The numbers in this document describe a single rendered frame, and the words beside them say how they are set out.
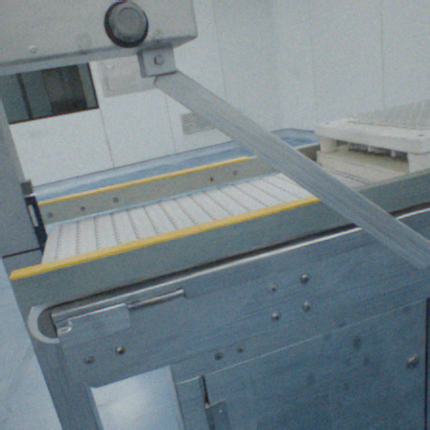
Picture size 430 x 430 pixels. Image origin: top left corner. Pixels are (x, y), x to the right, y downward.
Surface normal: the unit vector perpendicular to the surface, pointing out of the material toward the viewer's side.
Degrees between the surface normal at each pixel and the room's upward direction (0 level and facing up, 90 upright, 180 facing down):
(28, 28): 90
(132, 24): 90
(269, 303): 90
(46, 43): 90
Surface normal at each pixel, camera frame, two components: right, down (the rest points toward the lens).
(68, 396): 0.29, 0.27
